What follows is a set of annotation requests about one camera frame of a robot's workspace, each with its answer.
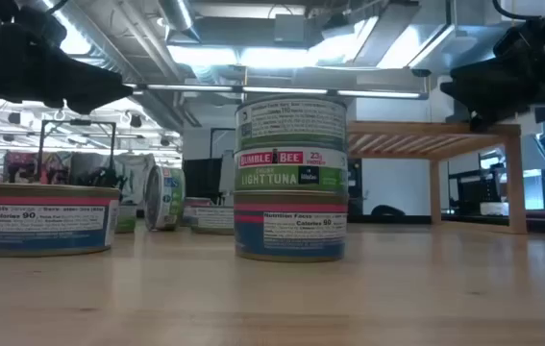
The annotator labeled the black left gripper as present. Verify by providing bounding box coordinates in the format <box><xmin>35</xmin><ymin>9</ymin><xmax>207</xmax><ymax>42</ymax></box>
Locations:
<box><xmin>0</xmin><ymin>9</ymin><xmax>135</xmax><ymax>115</ymax></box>

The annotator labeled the wooden slatted shelf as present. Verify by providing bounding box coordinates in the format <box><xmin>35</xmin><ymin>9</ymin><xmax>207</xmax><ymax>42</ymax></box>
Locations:
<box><xmin>347</xmin><ymin>120</ymin><xmax>529</xmax><ymax>235</ymax></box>

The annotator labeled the background black robot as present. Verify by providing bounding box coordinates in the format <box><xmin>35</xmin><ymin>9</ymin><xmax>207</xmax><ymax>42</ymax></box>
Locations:
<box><xmin>77</xmin><ymin>167</ymin><xmax>127</xmax><ymax>191</ymax></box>

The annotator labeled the grey cloth sheet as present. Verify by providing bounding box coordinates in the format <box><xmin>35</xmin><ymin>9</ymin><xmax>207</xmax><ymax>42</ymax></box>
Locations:
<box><xmin>117</xmin><ymin>152</ymin><xmax>157</xmax><ymax>206</ymax></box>

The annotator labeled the black mesh rack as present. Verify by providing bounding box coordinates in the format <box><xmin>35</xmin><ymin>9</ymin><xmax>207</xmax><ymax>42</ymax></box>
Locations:
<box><xmin>448</xmin><ymin>162</ymin><xmax>507</xmax><ymax>217</ymax></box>

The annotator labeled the colourful patterned cloth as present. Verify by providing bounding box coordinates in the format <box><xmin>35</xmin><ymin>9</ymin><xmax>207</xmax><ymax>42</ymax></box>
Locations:
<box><xmin>3</xmin><ymin>150</ymin><xmax>72</xmax><ymax>186</ymax></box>

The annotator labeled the black monitor panel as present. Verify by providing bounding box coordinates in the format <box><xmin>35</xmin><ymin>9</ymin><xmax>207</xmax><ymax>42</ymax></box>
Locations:
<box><xmin>183</xmin><ymin>157</ymin><xmax>224</xmax><ymax>206</ymax></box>

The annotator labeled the black rounded object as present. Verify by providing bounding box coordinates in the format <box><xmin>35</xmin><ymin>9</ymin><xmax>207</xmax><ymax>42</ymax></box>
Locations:
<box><xmin>370</xmin><ymin>204</ymin><xmax>407</xmax><ymax>217</ymax></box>

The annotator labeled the black cabinet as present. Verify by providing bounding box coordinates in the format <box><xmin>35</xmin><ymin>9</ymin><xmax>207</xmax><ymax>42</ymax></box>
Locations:
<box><xmin>347</xmin><ymin>158</ymin><xmax>363</xmax><ymax>216</ymax></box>

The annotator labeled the long ceiling strip light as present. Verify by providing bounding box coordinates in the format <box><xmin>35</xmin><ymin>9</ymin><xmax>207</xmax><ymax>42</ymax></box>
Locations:
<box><xmin>122</xmin><ymin>82</ymin><xmax>430</xmax><ymax>101</ymax></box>

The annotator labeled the black background rig frame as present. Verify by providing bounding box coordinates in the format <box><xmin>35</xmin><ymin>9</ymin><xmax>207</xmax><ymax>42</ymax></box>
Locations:
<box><xmin>37</xmin><ymin>118</ymin><xmax>117</xmax><ymax>186</ymax></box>

